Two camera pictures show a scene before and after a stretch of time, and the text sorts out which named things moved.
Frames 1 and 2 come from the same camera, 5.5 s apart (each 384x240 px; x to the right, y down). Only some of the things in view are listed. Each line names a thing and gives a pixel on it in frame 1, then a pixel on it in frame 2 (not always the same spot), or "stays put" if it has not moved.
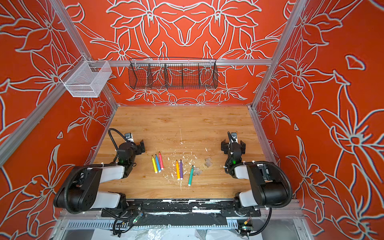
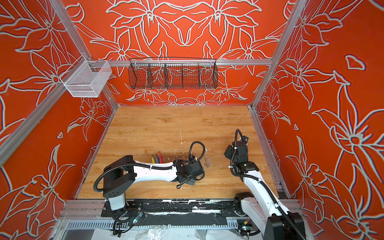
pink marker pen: x=161 y=161 stays put
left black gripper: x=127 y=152 → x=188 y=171
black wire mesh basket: x=172 y=73 stays put
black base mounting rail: x=179 y=212 stays put
